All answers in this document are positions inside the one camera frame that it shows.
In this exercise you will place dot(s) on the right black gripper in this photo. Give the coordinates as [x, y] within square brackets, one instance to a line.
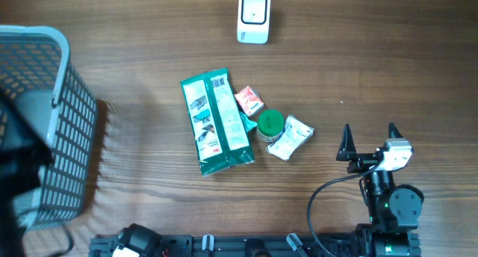
[347, 152]

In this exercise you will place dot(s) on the white tissue pack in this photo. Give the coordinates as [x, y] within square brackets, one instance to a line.
[294, 134]

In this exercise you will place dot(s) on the green lid jar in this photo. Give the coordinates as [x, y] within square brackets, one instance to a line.
[270, 125]

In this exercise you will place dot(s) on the teal wet wipes pack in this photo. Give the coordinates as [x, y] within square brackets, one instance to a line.
[248, 124]

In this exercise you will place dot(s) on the red white small box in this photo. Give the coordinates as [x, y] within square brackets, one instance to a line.
[249, 101]

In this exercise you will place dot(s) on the green 3M cloth package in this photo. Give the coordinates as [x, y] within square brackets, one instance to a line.
[219, 132]

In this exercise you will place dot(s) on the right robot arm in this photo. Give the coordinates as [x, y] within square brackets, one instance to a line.
[393, 209]

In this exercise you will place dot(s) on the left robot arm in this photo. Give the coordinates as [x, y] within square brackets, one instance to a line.
[23, 152]

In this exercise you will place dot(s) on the white barcode scanner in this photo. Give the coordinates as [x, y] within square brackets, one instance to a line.
[253, 25]

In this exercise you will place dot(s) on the grey mesh plastic basket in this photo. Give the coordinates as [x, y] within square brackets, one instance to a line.
[48, 100]

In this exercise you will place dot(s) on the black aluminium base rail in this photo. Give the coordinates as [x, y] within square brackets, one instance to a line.
[187, 245]

